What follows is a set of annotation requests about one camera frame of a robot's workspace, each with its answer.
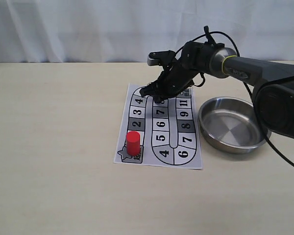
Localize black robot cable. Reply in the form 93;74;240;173
171;25;294;175

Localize white curtain backdrop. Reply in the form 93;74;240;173
0;0;294;63

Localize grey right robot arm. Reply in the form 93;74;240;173
141;41;294;139

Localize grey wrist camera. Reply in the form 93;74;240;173
147;50;176;68

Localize stainless steel bowl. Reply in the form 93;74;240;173
198;96;266;154

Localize paper number game board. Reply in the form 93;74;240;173
114;84;203;169

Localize red cylinder game piece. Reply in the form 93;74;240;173
126;131;140;156

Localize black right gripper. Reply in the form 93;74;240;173
139;41;224;103

